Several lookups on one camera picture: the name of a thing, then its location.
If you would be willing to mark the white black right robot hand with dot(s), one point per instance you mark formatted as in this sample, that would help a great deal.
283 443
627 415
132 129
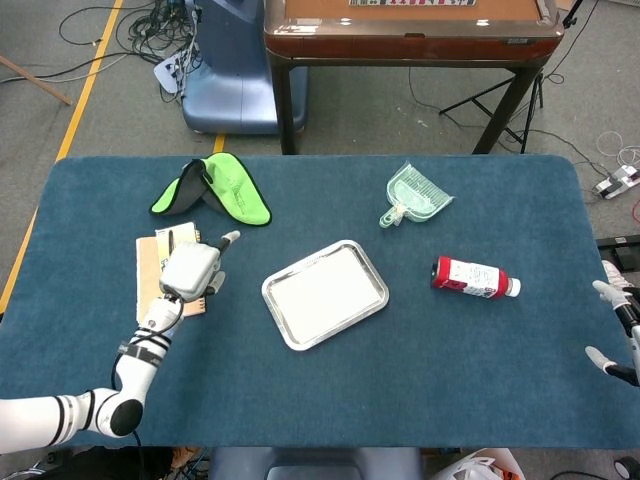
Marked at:
631 315

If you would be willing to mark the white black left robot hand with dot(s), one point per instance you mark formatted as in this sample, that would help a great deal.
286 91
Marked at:
190 270

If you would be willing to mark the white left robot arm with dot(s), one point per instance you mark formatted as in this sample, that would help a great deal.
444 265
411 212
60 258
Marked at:
135 370

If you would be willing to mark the stainless steel rectangular tray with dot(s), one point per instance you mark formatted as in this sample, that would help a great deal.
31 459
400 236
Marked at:
267 294

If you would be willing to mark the kraft spiral notebook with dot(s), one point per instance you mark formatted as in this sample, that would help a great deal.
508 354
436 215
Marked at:
147 270

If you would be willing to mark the green grey microfiber cloth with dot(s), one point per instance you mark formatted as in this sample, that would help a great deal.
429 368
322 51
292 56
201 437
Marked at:
235 192

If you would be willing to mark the red label drink bottle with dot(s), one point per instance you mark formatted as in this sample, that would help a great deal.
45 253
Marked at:
470 277

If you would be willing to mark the blue grey machine base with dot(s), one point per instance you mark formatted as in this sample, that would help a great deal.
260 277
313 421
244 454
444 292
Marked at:
235 85

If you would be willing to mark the blue velvet table cover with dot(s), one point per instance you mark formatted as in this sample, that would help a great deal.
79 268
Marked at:
450 375

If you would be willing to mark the white plastic bag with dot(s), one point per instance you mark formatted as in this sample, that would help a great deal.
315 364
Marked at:
475 467

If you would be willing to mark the grey blue robot torso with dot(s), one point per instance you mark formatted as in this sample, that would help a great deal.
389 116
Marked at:
315 465

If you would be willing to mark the pale green plastic dustpan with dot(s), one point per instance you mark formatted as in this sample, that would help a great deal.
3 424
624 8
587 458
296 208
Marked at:
415 197

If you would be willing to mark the black tripod stand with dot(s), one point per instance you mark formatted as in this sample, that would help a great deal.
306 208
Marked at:
532 100

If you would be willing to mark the wooden stick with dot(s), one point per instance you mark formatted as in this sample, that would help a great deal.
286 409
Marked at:
40 82

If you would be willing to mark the brown mahjong table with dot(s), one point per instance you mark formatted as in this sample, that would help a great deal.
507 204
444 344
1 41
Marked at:
400 47

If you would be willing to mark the row of face-up mahjong tiles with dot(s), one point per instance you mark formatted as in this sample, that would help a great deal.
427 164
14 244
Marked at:
410 2

